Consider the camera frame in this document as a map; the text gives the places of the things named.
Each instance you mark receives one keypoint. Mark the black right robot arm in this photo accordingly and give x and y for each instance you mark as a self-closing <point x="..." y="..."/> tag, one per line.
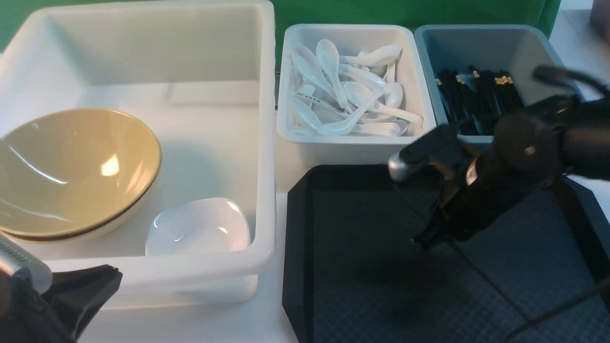
<point x="585" y="142"/>

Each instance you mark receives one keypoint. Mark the blue-grey chopstick bin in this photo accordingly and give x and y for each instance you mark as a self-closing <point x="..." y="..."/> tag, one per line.
<point x="517" y="49"/>

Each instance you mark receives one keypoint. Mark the bundle of black chopsticks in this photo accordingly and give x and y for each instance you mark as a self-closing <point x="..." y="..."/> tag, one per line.
<point x="473" y="102"/>

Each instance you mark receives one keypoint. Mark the white side dish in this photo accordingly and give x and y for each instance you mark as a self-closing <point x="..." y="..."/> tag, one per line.
<point x="198" y="227"/>

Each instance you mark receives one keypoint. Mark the yellow noodle bowl in tub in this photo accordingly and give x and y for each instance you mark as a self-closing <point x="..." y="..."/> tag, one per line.
<point x="74" y="170"/>

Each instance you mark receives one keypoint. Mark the white spoon bin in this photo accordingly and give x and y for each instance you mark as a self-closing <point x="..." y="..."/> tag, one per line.
<point x="380" y="57"/>
<point x="311" y="92"/>

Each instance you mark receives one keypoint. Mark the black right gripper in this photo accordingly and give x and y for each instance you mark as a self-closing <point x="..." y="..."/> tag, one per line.
<point x="526" y="154"/>

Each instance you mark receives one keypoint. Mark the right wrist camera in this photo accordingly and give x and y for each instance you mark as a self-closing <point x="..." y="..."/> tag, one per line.
<point x="439" y="148"/>

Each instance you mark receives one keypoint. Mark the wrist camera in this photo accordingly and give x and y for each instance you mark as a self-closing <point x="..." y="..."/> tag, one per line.
<point x="439" y="148"/>
<point x="16" y="261"/>

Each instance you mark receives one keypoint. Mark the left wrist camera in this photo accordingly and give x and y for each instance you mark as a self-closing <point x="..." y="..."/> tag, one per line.
<point x="16" y="261"/>

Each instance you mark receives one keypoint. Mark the white spoon top bin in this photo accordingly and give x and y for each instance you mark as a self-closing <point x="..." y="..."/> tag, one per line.
<point x="380" y="57"/>

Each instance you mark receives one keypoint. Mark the black serving tray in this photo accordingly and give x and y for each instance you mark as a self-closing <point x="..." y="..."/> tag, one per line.
<point x="353" y="274"/>

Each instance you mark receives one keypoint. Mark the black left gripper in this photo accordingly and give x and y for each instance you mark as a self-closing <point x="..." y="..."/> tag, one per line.
<point x="65" y="311"/>

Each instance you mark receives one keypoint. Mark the large white plastic tub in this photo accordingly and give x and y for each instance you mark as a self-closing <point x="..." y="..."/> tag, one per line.
<point x="200" y="74"/>

